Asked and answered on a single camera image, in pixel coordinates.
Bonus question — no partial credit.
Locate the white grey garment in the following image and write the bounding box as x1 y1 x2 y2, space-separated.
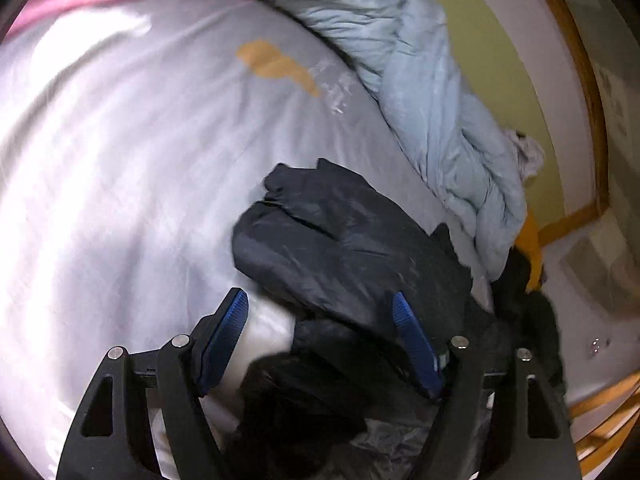
502 130 546 181

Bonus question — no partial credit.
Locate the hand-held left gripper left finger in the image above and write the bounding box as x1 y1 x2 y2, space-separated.
56 287 249 480

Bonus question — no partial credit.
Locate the light blue duvet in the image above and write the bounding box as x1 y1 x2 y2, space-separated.
235 0 528 281

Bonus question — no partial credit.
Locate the yellow pillow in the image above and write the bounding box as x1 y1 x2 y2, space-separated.
515 210 546 291

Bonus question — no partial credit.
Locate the dark green coat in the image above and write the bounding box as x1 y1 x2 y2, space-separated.
492 247 568 401

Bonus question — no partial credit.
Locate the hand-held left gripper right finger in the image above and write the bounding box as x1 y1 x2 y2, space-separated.
391 291 583 480

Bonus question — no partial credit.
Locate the black puffer jacket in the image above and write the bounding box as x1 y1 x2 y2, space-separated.
232 158 496 480

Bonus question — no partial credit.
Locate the grey heart-print bed sheet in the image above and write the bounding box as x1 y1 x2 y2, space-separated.
0 0 493 480

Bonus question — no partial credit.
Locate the wooden bed frame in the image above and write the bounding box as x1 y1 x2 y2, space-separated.
520 0 640 480

